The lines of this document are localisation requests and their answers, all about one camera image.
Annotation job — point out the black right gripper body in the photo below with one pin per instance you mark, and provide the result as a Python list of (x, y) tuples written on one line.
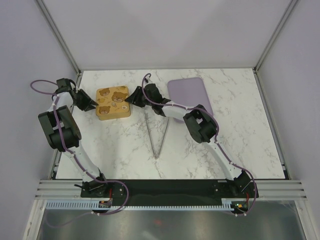
[(148, 102)]

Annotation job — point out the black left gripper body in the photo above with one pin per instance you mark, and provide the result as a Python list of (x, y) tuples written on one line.
[(77, 104)]

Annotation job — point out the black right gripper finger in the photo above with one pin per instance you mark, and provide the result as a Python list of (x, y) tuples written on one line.
[(137, 95), (139, 103)]

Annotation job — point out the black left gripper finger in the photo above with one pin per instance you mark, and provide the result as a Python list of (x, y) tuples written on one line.
[(84, 100), (88, 108)]

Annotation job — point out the gold chocolate box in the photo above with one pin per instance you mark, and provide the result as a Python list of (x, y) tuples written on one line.
[(110, 115)]

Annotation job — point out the steel tray lid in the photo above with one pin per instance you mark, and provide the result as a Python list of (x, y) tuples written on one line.
[(112, 99)]

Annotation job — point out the steel slotted tongs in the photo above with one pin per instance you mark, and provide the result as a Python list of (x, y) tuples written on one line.
[(157, 127)]

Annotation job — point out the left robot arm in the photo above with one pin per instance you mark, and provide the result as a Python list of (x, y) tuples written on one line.
[(62, 132)]

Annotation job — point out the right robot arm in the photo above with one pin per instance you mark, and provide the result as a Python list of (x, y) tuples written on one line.
[(203, 129)]

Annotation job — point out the lilac plastic tray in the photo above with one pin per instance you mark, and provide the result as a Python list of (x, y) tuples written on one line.
[(189, 92)]

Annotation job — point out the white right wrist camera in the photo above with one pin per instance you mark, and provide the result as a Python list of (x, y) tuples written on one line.
[(147, 80)]

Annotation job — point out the left aluminium corner post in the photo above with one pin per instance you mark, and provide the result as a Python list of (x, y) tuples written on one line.
[(58, 36)]

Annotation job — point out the aluminium corner post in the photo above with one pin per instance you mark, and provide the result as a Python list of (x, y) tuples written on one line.
[(58, 36), (276, 33)]

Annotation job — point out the aluminium frame rail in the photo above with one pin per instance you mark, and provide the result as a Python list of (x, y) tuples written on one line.
[(59, 189)]

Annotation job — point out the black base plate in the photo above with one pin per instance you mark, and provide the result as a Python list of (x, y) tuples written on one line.
[(168, 191)]

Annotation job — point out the white slotted cable duct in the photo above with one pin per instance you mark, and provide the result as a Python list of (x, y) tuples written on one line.
[(225, 205)]

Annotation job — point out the right aluminium corner post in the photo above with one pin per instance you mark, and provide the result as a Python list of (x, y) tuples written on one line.
[(276, 33)]

